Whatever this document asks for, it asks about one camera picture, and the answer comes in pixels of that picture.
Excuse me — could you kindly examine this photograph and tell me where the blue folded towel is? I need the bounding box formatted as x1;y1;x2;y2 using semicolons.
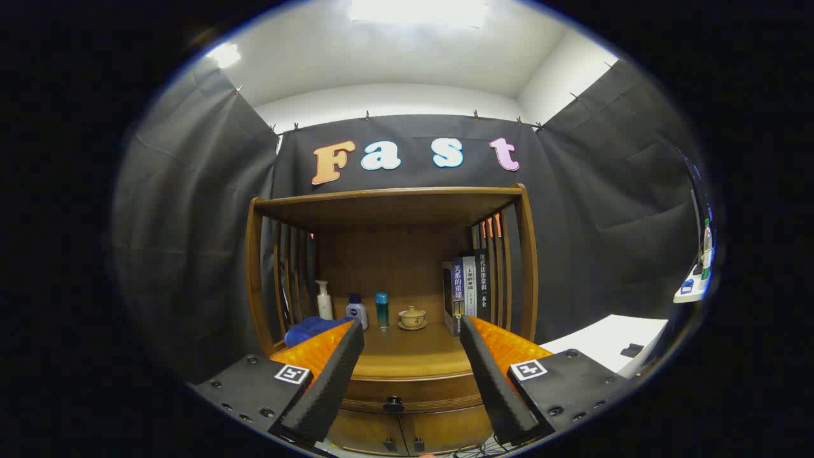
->
284;316;350;347

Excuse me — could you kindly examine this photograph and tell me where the tangle of cables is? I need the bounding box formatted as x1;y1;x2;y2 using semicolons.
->
439;439;509;457

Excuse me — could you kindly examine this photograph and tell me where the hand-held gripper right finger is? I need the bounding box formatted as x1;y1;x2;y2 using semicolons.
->
459;315;630;446

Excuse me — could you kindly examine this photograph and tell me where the wooden cabinet door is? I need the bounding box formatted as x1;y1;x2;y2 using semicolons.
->
399;405;497;455
328;409;409;455

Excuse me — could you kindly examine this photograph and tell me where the white bottle with blue cap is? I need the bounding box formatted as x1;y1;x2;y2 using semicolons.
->
346;294;369;330

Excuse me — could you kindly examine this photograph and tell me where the white table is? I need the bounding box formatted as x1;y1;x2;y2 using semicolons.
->
539;314;668;376

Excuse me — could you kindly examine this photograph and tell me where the black spine book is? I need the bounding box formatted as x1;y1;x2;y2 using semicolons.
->
474;249;492;322

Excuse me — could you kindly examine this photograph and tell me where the small ceiling light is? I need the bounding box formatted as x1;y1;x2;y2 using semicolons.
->
207;41;242;69

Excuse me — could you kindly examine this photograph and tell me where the wooden countertop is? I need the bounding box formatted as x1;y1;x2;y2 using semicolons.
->
273;321;538;382

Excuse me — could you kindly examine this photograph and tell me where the wooden drawer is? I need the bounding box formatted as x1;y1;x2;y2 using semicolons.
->
342;374;485;414

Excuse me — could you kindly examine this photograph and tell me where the grey book with dark cover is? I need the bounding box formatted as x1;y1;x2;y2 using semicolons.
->
443;260;465;337

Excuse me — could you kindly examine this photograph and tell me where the white side shelf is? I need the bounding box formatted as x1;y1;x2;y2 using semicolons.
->
673;264;710;304

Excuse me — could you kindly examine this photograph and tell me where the wooden cabinet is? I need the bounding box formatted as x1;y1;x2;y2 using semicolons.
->
245;183;540;455

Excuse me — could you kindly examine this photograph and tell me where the green bottle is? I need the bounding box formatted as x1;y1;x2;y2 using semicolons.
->
701;218;713;281

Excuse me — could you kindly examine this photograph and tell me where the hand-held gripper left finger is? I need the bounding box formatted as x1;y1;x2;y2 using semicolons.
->
191;318;366;446

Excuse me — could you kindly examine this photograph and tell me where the beige lidded tea cup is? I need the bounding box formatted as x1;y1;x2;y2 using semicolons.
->
398;305;427;331

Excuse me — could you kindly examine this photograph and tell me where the white spine book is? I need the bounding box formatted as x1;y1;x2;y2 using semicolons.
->
462;256;478;319

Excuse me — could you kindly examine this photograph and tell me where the white pump bottle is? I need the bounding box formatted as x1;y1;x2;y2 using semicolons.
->
315;280;334;321

